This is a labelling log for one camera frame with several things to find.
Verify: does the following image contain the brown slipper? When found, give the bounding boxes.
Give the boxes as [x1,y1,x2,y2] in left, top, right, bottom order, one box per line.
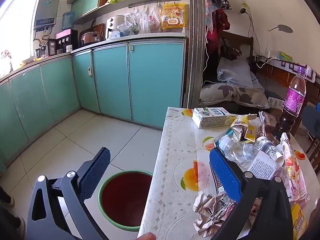
[0,206,27,240]

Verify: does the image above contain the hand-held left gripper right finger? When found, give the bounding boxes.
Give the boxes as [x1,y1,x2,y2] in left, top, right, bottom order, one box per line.
[209,147,293,240]

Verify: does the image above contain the silver water heater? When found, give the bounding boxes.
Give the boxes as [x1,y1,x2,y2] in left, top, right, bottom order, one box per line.
[34,0,62,29]

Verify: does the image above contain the wooden cutting board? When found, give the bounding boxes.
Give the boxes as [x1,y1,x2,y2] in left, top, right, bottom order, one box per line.
[91,23,106,42]

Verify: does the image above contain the metal hanging rail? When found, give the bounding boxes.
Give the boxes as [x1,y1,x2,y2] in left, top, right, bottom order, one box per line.
[128,0,178,8]

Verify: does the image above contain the purple label drink bottle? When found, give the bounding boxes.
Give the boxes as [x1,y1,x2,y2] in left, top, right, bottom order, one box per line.
[271,66,307,140]

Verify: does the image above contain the pink snack bag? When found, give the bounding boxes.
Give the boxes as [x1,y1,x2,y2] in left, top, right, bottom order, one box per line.
[279,132,310,203]

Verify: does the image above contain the blue water jug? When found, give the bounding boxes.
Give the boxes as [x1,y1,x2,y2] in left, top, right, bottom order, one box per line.
[62,12,75,30]

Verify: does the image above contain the dark wooden chair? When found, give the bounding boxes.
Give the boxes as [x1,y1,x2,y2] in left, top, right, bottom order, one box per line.
[217,31,254,63]

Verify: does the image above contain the silver yellow wrapper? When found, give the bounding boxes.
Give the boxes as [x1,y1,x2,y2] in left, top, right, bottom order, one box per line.
[224,126,257,143]

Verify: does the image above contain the white plastic bag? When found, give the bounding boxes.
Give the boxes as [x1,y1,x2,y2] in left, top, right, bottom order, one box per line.
[136,7,150,34]

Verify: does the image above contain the red bin with green rim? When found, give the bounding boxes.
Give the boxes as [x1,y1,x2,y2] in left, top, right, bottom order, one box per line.
[98,170,153,232]

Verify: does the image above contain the black pink water dispenser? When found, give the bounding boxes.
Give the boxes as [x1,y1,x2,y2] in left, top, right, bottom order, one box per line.
[55,29,78,53]

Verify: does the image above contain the kitchen faucet with patterned cloth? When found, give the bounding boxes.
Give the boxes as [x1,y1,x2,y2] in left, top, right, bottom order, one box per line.
[1,50,13,72]

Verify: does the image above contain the white air fryer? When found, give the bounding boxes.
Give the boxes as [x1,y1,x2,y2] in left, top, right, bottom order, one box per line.
[105,15,125,40]

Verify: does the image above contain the purple white patterned mat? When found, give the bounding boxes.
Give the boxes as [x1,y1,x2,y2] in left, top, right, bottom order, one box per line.
[279,59,320,83]

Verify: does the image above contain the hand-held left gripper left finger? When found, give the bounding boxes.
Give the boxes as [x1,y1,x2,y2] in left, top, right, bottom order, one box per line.
[26,147,111,240]

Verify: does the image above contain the bubble wrap bag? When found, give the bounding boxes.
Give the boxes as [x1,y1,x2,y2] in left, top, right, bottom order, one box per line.
[217,57,265,92]

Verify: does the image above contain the aluminium sliding door frame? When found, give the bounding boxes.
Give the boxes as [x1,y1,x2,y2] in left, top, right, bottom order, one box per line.
[187,0,208,108]

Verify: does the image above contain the teal upper kitchen cabinets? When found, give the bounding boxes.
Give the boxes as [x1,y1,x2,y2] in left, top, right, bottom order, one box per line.
[66,0,112,22]

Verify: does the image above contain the red hanging garment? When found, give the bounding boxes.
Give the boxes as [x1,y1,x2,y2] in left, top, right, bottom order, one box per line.
[206,9,230,55]

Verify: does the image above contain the teal lower kitchen cabinets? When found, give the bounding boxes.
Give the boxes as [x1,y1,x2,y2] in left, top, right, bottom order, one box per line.
[0,36,188,173]

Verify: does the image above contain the crushed yellow drink carton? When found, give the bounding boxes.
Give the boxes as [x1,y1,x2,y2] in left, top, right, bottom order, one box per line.
[230,114,258,130]

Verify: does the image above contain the silver foil wrapper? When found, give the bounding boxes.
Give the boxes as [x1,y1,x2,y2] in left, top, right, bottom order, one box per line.
[193,191,250,238]

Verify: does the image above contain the fruit print tablecloth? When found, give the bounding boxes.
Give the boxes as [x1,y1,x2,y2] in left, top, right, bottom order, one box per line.
[137,107,315,240]

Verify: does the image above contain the person's leg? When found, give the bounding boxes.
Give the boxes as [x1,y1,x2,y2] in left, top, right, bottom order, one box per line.
[0,186,15,208]

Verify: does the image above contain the crushed clear plastic bottle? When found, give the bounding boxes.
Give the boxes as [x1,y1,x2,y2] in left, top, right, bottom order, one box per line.
[214,134,285,180]

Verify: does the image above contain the dark brown snack packet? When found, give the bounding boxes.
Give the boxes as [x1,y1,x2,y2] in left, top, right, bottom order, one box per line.
[259,111,279,135]

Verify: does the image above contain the plastic bag with red print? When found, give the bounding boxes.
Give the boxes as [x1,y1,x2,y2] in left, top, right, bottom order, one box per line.
[149,5,162,33]

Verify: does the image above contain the black charger cable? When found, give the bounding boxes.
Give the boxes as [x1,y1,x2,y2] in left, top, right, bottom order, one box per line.
[246,12,258,58]

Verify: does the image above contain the wooden side desk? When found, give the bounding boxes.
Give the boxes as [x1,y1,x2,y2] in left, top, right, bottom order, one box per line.
[250,55,320,105]

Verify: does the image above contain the kitchen window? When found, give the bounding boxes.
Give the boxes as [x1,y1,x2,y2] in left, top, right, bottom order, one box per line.
[0,0,42,78]

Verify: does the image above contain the black countertop appliance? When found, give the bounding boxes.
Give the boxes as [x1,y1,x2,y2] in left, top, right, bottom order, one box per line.
[47,39,57,55]

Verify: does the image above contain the white milk carton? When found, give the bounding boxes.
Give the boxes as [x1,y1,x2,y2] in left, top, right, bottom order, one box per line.
[192,107,232,129]

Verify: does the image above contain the yellow wet wipes pack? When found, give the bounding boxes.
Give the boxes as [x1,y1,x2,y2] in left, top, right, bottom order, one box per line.
[161,3,188,30]

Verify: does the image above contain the floral beige cushion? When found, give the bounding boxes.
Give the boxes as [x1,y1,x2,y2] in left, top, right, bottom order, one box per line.
[199,82,271,109]

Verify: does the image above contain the clear plastic bag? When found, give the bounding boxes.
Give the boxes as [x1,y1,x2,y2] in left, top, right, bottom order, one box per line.
[117,10,140,37]

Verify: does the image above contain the teal kitchen cabinets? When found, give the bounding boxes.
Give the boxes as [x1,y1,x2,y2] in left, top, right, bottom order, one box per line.
[66,0,112,22]
[0,36,188,173]

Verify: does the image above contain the white cable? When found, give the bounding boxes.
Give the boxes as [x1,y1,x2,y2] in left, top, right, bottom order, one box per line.
[202,27,218,85]

